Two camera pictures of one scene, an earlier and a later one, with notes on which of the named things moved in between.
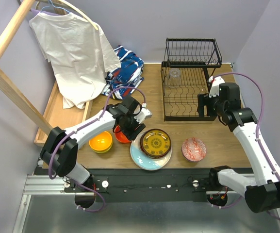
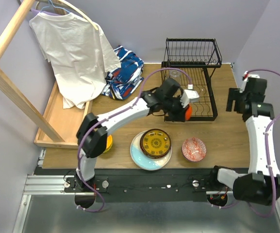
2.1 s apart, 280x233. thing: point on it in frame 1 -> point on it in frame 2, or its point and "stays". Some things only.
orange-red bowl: x=120 y=137 -> x=189 y=112
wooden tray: x=57 y=116 stays
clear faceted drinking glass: x=174 y=76 stays
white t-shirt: x=80 y=56 stays
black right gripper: x=203 y=100 -> x=234 y=94
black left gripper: x=133 y=131 -> x=178 y=112
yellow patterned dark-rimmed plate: x=155 y=143 stays
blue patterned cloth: x=129 y=74 stays
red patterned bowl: x=193 y=149 stays
